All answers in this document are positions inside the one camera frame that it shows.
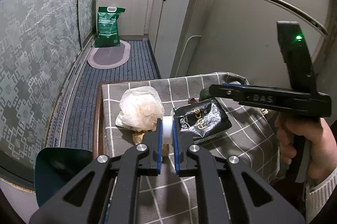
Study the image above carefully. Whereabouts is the white bottle cap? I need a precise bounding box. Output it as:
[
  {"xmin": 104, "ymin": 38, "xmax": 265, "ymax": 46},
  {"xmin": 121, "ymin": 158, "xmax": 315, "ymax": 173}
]
[{"xmin": 162, "ymin": 116, "xmax": 173, "ymax": 145}]

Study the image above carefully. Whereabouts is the black Face packet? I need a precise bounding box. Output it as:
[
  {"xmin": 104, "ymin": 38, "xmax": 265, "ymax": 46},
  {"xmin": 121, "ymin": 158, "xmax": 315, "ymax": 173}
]
[{"xmin": 174, "ymin": 98, "xmax": 232, "ymax": 143}]

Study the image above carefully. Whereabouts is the dark green wrapper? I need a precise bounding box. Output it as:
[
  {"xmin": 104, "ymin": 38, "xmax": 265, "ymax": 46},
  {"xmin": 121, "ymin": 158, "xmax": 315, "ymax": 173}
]
[{"xmin": 199, "ymin": 88, "xmax": 212, "ymax": 102}]

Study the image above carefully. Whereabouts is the white sleeve right forearm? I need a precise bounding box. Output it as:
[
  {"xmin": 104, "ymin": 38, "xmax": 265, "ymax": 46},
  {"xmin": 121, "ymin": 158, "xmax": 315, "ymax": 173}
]
[{"xmin": 305, "ymin": 169, "xmax": 336, "ymax": 223}]

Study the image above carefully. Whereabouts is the white kitchen cabinet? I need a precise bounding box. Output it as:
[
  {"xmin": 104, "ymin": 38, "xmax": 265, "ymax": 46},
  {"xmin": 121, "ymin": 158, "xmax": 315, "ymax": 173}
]
[{"xmin": 96, "ymin": 0, "xmax": 213, "ymax": 78}]

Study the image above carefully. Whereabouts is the teal trash bin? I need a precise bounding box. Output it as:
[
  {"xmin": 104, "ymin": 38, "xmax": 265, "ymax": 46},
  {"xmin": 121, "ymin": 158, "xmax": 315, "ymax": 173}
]
[{"xmin": 34, "ymin": 147, "xmax": 92, "ymax": 207}]

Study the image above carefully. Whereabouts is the right hand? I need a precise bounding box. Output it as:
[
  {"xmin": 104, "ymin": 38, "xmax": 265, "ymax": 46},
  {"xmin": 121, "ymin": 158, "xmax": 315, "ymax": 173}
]
[{"xmin": 275, "ymin": 114, "xmax": 336, "ymax": 185}]

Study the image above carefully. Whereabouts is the crumpled white plastic bag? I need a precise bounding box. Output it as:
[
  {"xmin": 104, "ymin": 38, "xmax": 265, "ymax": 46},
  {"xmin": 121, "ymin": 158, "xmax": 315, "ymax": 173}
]
[{"xmin": 115, "ymin": 86, "xmax": 164, "ymax": 132}]

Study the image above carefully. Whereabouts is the blue striped floor runner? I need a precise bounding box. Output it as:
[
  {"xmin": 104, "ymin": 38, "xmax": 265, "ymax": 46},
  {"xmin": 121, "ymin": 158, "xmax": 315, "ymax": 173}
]
[{"xmin": 61, "ymin": 41, "xmax": 160, "ymax": 156}]

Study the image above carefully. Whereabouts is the oval grey floor mat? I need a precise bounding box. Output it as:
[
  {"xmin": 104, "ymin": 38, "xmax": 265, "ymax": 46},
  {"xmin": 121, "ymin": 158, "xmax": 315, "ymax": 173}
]
[{"xmin": 87, "ymin": 40, "xmax": 131, "ymax": 70}]

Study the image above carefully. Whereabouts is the grey refrigerator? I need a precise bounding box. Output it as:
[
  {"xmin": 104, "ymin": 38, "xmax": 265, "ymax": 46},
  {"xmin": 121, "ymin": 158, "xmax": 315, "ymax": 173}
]
[{"xmin": 187, "ymin": 0, "xmax": 336, "ymax": 94}]

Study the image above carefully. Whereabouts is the green rice bag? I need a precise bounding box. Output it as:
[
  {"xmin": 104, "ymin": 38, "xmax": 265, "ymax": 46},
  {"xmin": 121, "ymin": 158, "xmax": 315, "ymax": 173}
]
[{"xmin": 95, "ymin": 6, "xmax": 126, "ymax": 48}]

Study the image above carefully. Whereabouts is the frosted patterned glass door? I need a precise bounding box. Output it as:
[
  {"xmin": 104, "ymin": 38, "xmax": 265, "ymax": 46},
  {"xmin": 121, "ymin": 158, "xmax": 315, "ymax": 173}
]
[{"xmin": 1, "ymin": 0, "xmax": 95, "ymax": 168}]

